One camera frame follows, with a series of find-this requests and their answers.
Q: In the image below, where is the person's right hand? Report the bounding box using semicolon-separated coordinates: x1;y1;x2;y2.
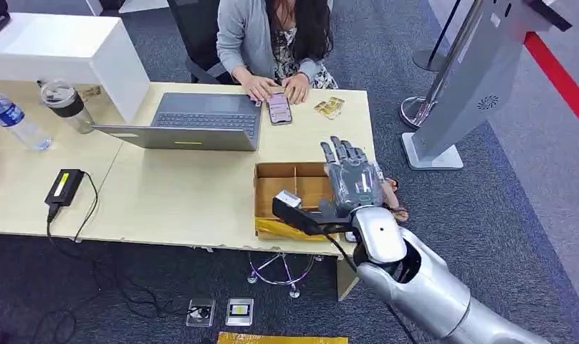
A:
241;75;280;103

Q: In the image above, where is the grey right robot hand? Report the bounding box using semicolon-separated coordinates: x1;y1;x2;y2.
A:
319;136;386;219

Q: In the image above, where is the person's left hand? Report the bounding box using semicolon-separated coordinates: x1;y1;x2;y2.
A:
281;72;311;106

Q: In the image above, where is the smartphone with lit screen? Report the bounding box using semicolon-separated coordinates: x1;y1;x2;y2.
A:
267;92;294;126

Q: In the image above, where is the person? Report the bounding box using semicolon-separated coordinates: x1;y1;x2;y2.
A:
215;0;341;106

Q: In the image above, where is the grey laptop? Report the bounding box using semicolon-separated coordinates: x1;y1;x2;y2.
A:
92;92;264;153

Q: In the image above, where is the wooden card box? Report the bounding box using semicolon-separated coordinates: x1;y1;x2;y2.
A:
253;161;348;242

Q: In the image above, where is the black office chair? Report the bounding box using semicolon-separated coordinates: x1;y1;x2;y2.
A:
167;0;234;86

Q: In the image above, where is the yellow film strip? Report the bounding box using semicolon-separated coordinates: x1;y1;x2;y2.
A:
255;217;342;242

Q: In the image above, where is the pale desk leg panel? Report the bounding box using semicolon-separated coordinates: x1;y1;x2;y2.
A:
335;256;360;302

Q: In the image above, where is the chrome chair base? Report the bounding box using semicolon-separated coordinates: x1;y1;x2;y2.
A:
246;252;325;300

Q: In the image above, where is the white kiosk stand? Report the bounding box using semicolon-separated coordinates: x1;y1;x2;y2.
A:
401;0;573;171

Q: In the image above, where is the white furniture base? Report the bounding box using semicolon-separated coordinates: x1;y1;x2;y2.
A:
85;0;171;17

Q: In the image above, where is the silver floor socket plate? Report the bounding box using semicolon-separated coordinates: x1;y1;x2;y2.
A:
224;297;255;328

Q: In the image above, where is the yellow floor tape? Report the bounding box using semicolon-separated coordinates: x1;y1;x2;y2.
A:
216;331;349;344

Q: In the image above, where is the clear tumbler with black sleeve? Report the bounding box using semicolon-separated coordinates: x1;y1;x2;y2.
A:
37;79;96;135

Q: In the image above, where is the white cabinet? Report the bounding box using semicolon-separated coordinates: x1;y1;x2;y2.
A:
0;12;151;125

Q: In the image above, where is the grey floor socket with plugs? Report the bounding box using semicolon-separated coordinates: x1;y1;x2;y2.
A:
185;297;216;328

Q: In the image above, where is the black power adapter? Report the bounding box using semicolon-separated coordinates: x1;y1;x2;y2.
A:
44;168;86;208

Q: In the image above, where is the red floor strip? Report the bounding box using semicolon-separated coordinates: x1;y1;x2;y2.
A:
523;31;579;138

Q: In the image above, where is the clear water bottle blue label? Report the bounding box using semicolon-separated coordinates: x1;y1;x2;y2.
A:
0;85;54;153

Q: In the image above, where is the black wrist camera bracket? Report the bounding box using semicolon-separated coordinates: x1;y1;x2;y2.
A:
271;197;355;237

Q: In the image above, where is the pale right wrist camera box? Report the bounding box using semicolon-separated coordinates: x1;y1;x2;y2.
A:
274;190;303;209

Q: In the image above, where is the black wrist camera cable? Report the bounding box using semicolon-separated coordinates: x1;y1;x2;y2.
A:
317;231;359;274

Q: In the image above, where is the chrome stanchion post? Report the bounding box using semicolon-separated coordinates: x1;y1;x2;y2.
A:
398;0;486;130

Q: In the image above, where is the black stanchion post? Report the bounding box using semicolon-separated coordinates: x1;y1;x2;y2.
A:
411;0;463;73

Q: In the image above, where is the black power cable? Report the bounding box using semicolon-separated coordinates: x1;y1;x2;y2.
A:
28;170;214;344

